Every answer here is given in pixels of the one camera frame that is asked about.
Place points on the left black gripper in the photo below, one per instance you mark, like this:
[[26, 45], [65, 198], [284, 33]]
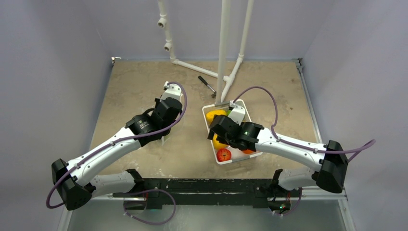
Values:
[[157, 100]]

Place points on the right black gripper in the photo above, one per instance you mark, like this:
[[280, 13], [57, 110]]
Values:
[[220, 125]]

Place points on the white plastic tray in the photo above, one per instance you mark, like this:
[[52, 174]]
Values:
[[237, 155]]

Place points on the clear zip top bag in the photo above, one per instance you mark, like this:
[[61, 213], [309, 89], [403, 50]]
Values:
[[170, 134]]

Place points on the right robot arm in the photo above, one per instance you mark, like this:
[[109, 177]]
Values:
[[321, 169]]

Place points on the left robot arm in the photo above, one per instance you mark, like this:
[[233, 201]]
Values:
[[76, 181]]

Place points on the yellow lemon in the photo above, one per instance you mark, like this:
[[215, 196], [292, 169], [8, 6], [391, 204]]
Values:
[[216, 144]]

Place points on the yellow banana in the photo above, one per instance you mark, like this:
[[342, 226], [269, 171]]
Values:
[[209, 116]]

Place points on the red apple bottom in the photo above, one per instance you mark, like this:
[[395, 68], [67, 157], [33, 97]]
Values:
[[223, 155]]

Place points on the orange fruit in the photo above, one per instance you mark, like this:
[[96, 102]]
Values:
[[248, 152]]

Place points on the black small hammer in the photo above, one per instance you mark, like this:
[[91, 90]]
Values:
[[214, 93]]

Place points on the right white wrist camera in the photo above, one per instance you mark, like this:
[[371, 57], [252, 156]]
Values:
[[236, 112]]

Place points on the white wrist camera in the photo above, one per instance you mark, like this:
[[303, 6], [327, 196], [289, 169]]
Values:
[[236, 112], [172, 90]]

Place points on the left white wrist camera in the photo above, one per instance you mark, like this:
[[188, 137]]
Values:
[[172, 90]]

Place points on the white pipe frame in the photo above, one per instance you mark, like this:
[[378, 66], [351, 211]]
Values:
[[224, 82]]

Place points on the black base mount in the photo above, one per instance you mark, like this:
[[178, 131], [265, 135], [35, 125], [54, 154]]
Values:
[[257, 193]]

